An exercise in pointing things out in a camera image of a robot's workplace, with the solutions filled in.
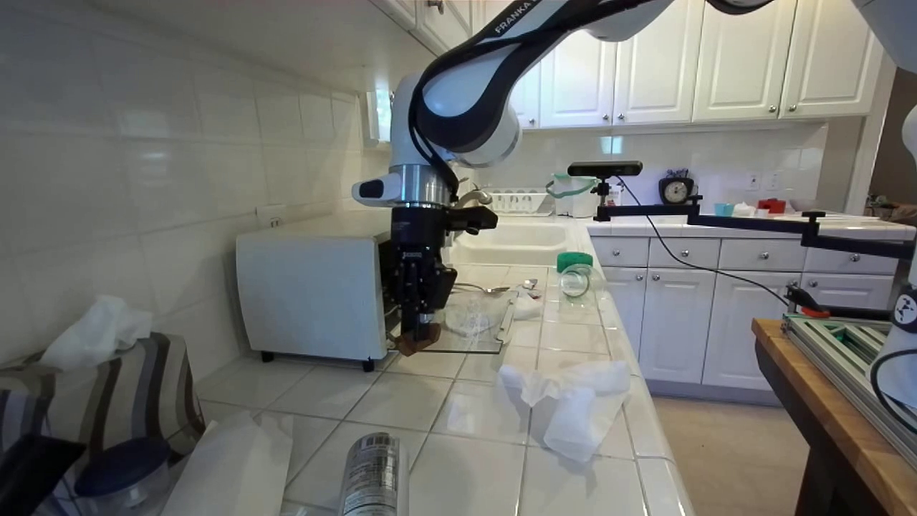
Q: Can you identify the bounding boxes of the black stereo camera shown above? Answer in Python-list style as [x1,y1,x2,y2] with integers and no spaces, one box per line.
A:
[565,158,645,179]

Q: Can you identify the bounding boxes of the black table clock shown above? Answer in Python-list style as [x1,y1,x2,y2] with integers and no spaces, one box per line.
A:
[655,166,698,208]

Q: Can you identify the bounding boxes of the flat black object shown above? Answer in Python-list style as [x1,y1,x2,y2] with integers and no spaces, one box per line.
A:
[0,431,92,516]

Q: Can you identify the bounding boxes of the thin black camera cable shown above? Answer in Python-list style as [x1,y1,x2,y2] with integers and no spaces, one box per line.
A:
[614,175,803,308]

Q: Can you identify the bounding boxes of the white paper bag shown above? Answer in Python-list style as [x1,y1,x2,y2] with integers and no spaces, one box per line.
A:
[158,409,296,516]

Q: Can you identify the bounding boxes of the clear plastic container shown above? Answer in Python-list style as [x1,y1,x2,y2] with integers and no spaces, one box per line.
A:
[545,168,602,221]

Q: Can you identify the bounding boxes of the wooden table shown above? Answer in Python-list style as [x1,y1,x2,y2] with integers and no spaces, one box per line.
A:
[749,314,917,516]

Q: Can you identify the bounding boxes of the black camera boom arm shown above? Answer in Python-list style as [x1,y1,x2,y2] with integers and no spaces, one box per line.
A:
[587,175,917,262]

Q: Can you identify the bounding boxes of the white toaster oven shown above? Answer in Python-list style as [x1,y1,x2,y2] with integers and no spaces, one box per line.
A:
[233,208,403,371]

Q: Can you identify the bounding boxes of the red and black clamp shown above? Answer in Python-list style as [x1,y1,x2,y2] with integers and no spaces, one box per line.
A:
[783,282,836,323]

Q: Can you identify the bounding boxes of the crumpled white paper towel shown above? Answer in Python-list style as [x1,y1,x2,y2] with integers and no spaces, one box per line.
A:
[496,358,635,470]

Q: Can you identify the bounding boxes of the white wall cabinet row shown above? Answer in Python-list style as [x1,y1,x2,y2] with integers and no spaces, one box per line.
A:
[471,0,893,133]

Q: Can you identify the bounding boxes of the metal base plate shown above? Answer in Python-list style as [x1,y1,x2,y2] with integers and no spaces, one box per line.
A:
[780,308,917,467]

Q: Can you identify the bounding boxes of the container with blue lid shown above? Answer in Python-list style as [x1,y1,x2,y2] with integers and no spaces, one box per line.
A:
[68,431,184,516]

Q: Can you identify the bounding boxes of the thin white napkin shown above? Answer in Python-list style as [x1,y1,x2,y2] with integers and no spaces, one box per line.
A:
[501,288,545,327]

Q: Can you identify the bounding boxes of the white base cabinet row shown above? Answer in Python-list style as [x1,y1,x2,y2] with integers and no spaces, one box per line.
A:
[587,232,910,407]

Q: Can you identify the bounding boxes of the window with patterned curtain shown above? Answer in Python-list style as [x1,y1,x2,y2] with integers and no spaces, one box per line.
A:
[365,76,396,148]

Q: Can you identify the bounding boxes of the crumpled white tissue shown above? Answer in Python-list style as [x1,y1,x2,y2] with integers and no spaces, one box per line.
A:
[38,292,158,376]

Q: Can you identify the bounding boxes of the metal spoon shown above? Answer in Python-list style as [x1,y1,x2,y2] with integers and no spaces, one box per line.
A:
[455,277,514,301]

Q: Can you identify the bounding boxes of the green object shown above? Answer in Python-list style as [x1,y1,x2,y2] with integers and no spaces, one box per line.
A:
[552,248,595,277]

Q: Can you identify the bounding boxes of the white upper cabinet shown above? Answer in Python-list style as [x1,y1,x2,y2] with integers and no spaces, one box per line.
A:
[88,0,481,90]

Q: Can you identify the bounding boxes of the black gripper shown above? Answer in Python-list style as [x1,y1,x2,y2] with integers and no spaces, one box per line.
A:
[387,205,458,338]

